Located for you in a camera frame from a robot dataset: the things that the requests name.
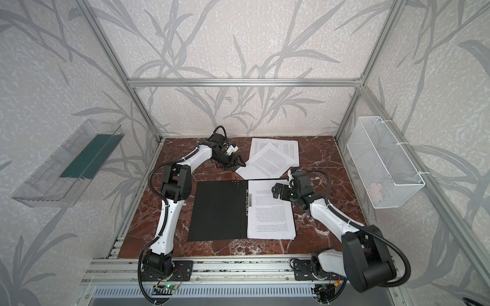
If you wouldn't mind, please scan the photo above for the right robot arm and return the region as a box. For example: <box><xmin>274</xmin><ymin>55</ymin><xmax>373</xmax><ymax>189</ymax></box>
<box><xmin>271</xmin><ymin>169</ymin><xmax>411</xmax><ymax>293</ymax></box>

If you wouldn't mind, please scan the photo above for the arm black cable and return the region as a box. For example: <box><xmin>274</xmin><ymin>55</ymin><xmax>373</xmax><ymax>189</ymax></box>
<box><xmin>302</xmin><ymin>170</ymin><xmax>412</xmax><ymax>288</ymax></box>
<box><xmin>137</xmin><ymin>125</ymin><xmax>228</xmax><ymax>305</ymax></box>

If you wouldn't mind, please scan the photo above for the clear plastic wall tray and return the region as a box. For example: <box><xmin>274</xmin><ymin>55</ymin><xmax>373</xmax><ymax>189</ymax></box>
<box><xmin>11</xmin><ymin>119</ymin><xmax>125</xmax><ymax>208</ymax></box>

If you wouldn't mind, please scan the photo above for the aluminium front rail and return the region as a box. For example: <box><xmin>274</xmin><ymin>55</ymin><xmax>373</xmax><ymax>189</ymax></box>
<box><xmin>81</xmin><ymin>254</ymin><xmax>311</xmax><ymax>286</ymax></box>

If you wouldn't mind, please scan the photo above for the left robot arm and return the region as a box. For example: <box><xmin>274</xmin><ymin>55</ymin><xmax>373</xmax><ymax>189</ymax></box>
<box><xmin>139</xmin><ymin>126</ymin><xmax>246</xmax><ymax>277</ymax></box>

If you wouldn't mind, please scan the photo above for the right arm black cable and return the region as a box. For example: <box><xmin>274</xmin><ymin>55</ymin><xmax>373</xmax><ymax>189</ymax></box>
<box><xmin>302</xmin><ymin>170</ymin><xmax>412</xmax><ymax>288</ymax></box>

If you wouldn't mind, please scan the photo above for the white wire mesh basket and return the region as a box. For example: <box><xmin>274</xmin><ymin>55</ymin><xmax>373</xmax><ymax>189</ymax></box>
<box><xmin>347</xmin><ymin>116</ymin><xmax>426</xmax><ymax>209</ymax></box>

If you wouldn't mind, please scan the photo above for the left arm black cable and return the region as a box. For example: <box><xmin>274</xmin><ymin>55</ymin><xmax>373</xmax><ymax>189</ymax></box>
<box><xmin>137</xmin><ymin>125</ymin><xmax>228</xmax><ymax>305</ymax></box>

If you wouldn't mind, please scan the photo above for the printed sheet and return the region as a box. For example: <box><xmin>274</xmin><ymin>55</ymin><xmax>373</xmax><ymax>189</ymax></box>
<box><xmin>247</xmin><ymin>180</ymin><xmax>296</xmax><ymax>240</ymax></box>
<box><xmin>236</xmin><ymin>143</ymin><xmax>294</xmax><ymax>180</ymax></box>
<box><xmin>249</xmin><ymin>138</ymin><xmax>300</xmax><ymax>167</ymax></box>

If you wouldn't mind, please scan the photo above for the aluminium frame horizontal bar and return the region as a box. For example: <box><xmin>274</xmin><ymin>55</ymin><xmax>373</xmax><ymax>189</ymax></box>
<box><xmin>128</xmin><ymin>79</ymin><xmax>361</xmax><ymax>87</ymax></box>

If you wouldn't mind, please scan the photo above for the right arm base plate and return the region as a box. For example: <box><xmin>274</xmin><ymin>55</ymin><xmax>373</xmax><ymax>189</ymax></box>
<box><xmin>289</xmin><ymin>258</ymin><xmax>325</xmax><ymax>281</ymax></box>

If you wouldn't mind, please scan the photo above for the folder white cover black inside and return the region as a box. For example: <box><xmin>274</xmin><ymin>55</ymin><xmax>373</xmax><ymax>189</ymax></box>
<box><xmin>188</xmin><ymin>181</ymin><xmax>249</xmax><ymax>242</ymax></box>

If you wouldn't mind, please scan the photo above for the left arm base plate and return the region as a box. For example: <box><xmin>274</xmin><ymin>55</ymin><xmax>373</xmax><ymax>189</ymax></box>
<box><xmin>163</xmin><ymin>260</ymin><xmax>194</xmax><ymax>282</ymax></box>

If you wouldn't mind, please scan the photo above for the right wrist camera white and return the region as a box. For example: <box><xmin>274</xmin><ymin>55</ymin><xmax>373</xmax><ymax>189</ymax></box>
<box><xmin>287</xmin><ymin>168</ymin><xmax>297</xmax><ymax>184</ymax></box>

